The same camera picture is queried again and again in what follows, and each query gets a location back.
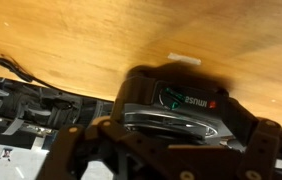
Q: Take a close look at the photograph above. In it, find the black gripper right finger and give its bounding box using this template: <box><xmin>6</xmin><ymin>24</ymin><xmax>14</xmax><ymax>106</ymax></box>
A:
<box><xmin>236</xmin><ymin>120</ymin><xmax>282</xmax><ymax>180</ymax></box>

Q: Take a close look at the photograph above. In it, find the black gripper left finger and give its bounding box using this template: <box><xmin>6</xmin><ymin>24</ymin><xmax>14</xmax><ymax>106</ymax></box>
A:
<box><xmin>35</xmin><ymin>116</ymin><xmax>118</xmax><ymax>180</ymax></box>

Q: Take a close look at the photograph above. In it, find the black electric hot plate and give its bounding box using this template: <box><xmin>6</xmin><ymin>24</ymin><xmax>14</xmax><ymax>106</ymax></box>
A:
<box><xmin>111</xmin><ymin>65</ymin><xmax>258</xmax><ymax>146</ymax></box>

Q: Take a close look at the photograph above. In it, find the black stove power cable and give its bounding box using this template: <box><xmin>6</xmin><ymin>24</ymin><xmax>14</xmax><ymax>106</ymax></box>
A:
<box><xmin>0</xmin><ymin>51</ymin><xmax>114</xmax><ymax>103</ymax></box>

